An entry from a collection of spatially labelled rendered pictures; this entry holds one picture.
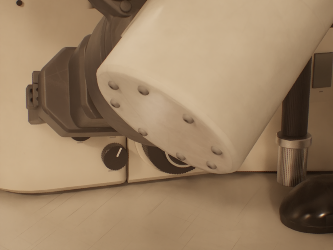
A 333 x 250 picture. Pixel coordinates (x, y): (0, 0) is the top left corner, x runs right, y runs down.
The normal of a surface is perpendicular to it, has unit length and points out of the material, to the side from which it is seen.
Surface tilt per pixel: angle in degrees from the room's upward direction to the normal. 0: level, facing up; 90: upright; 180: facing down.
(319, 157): 81
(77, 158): 90
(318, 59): 90
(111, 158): 90
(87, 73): 90
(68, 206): 0
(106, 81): 131
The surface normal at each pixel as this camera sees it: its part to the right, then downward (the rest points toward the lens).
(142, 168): 0.30, 0.28
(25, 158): -0.09, 0.29
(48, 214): 0.00, -0.96
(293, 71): 0.79, 0.37
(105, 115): -0.73, 0.60
